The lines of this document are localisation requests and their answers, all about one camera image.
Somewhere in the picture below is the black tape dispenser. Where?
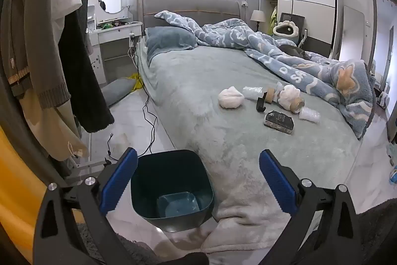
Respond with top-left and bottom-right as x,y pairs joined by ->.
256,93 -> 268,113

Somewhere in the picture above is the cloud-shaped pet bed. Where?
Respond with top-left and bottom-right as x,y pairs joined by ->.
272,20 -> 299,38

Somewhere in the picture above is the pile of small colourful items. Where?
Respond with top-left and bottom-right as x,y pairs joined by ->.
99,21 -> 125,30

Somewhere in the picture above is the brown cardboard tube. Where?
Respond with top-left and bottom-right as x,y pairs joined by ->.
290,97 -> 305,113

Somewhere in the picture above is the black cable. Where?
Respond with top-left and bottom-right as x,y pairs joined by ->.
107,79 -> 159,160

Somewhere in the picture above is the metal clothes rack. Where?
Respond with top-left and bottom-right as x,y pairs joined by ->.
70,131 -> 112,179

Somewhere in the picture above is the white vanity desk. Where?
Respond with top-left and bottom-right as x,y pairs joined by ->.
86,4 -> 144,79

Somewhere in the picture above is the table lamp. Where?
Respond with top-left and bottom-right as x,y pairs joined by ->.
250,10 -> 265,33

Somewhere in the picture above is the grey upholstered bed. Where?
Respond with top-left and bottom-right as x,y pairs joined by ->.
136,0 -> 376,255

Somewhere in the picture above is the white door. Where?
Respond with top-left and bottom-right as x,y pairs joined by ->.
343,6 -> 366,61

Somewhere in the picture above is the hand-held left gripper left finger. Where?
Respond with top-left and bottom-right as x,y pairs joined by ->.
33,147 -> 138,265

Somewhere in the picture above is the black hanging garment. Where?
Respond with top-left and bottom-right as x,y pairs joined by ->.
57,0 -> 115,133

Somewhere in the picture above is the blue patterned fleece blanket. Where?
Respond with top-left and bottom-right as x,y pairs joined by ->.
154,10 -> 377,140

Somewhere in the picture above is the white tissue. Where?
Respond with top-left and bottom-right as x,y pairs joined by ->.
218,86 -> 244,109
277,82 -> 301,107

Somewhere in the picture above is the grey floor cushion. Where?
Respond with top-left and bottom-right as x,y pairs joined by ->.
101,79 -> 137,106

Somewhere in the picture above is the beige hanging garment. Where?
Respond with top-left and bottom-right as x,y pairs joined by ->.
19,97 -> 90,160

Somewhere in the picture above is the blue pillow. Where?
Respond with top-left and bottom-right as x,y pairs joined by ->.
144,27 -> 198,65

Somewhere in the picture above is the grey door frame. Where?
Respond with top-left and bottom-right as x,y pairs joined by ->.
369,0 -> 397,82

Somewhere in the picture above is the black chair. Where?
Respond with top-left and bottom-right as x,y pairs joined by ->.
277,13 -> 307,48

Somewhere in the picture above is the black snack packet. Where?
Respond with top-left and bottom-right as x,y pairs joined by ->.
264,111 -> 295,134

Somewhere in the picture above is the brown cardboard tape roll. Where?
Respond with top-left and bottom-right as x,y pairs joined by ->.
265,87 -> 280,103

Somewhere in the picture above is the olive knit sweater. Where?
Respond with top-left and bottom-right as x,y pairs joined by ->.
0,0 -> 71,110

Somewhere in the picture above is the clear plastic bag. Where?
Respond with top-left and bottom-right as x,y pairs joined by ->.
298,107 -> 320,123

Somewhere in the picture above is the teal plastic bin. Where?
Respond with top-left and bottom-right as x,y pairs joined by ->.
130,150 -> 214,233

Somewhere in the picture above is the yellow board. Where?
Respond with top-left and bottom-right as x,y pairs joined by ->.
0,125 -> 56,253

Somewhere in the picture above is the clear plastic wrapper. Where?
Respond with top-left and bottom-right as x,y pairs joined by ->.
242,85 -> 264,100

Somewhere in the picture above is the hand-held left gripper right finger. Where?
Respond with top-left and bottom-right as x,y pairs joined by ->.
259,150 -> 365,265

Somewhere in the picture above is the dark grey cloth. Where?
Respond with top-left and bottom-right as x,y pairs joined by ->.
279,44 -> 311,59

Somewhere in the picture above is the yellow plastic bag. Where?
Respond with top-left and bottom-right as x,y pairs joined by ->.
124,73 -> 144,91

